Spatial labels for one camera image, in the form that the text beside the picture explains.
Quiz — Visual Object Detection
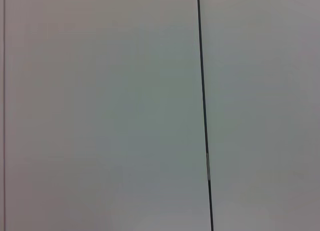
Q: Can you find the thin black cable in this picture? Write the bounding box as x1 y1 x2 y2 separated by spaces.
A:
196 0 215 231

